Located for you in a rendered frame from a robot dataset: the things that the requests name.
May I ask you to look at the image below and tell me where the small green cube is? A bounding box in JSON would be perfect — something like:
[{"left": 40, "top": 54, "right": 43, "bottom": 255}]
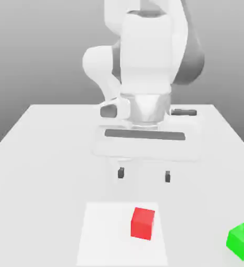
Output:
[{"left": 226, "top": 222, "right": 244, "bottom": 262}]

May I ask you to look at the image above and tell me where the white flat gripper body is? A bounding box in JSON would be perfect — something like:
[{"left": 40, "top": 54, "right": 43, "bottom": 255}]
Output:
[{"left": 91, "top": 124, "right": 202, "bottom": 163}]

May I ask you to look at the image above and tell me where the small red cube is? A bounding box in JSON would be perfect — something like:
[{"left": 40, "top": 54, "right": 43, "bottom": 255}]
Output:
[{"left": 130, "top": 207, "right": 156, "bottom": 241}]

